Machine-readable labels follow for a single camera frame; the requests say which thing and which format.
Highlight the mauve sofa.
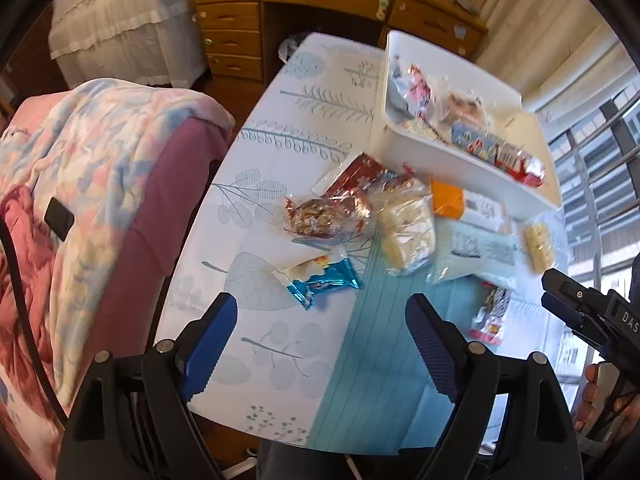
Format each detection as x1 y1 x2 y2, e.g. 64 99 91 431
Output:
117 117 228 286

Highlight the clear packet of yellow crackers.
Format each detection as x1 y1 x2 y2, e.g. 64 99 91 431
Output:
522 222 557 275

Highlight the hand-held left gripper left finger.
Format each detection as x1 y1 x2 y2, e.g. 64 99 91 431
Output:
57 291 238 480

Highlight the small white yellow snack packet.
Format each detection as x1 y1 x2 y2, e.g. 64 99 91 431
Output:
272 255 333 281

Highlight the window with metal grille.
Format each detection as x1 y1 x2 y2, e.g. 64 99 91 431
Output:
545 55 640 386

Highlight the tan wafer packet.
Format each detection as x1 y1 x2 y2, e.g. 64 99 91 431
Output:
400 115 451 141

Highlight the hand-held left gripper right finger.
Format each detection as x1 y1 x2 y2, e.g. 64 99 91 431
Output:
404 294 583 480

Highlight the long snack packet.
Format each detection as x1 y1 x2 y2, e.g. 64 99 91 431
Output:
450 120 547 188

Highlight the black cable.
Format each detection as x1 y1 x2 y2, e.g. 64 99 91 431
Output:
0 220 68 423

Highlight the white lace furniture cover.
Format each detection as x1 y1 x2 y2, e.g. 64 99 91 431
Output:
48 0 208 88

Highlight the red patterned snack packet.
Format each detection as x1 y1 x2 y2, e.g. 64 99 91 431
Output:
311 154 401 201

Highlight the pink fleece blanket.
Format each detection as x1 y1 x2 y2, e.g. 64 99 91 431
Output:
0 180 71 480

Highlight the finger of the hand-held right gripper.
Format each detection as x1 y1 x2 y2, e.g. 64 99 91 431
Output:
542 267 608 316
541 294 601 346

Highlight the floral fleece blanket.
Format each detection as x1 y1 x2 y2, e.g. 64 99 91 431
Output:
0 77 236 480

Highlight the small red white snack packet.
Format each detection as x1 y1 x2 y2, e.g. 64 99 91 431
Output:
470 285 513 346

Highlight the brown nut snack packet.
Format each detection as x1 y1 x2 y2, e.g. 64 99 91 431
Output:
283 195 373 238

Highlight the clear packet of pale crackers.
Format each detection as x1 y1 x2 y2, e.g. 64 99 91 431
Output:
372 175 437 277

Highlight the puffy white red-print snack packet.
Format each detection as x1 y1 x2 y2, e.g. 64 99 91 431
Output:
407 65 436 118

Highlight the light blue snack packet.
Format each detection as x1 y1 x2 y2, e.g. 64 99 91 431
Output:
425 220 526 291

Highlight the cream curtain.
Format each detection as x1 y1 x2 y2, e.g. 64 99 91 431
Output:
475 0 631 116

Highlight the person's right hand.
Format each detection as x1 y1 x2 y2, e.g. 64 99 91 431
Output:
573 364 638 431

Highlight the small black device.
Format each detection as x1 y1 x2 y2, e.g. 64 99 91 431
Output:
44 199 75 242

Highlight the clear pastry packet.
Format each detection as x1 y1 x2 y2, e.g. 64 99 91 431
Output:
440 75 493 128

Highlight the white plastic bin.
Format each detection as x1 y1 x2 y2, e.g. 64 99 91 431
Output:
370 30 563 221

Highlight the white trash bag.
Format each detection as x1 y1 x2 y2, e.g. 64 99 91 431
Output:
276 35 303 63

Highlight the orange and white snack packet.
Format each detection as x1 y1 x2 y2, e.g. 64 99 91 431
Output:
431 180 513 233

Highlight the small blue snack packet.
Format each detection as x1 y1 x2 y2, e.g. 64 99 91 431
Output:
285 259 363 311

